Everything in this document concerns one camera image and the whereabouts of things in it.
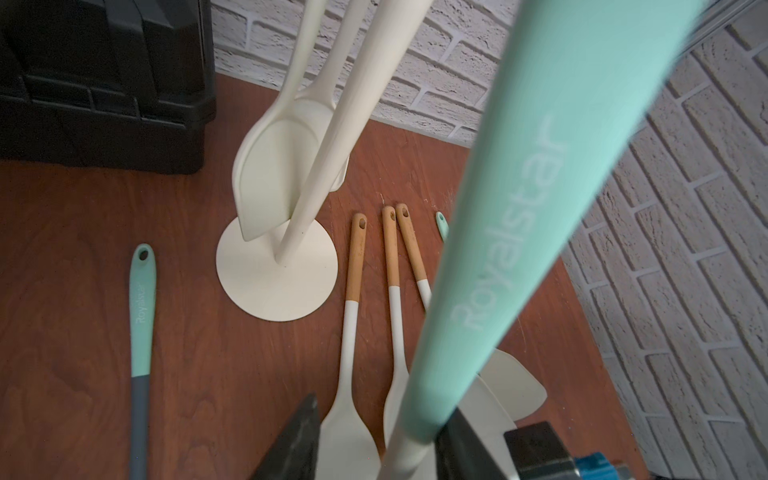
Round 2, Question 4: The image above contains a cream scoop mint handle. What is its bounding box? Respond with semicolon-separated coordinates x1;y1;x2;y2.
232;1;330;241

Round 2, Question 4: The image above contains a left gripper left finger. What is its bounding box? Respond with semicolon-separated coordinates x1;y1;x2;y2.
250;393;321;480

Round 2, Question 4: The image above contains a cream spatula wooden handle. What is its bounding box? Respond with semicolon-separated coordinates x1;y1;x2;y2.
382;206;409;447
393;203;514;467
315;213;381;479

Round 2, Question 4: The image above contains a black plastic toolbox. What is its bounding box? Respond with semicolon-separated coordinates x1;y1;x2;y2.
1;1;216;175

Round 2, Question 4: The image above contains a grey spatula mint handle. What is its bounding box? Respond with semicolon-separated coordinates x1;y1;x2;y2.
129;243;157;479

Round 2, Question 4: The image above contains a cream utensil rack stand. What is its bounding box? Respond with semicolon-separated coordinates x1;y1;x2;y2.
216;1;430;322

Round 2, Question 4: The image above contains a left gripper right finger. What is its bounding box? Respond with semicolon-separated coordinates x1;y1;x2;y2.
435;409;510;479

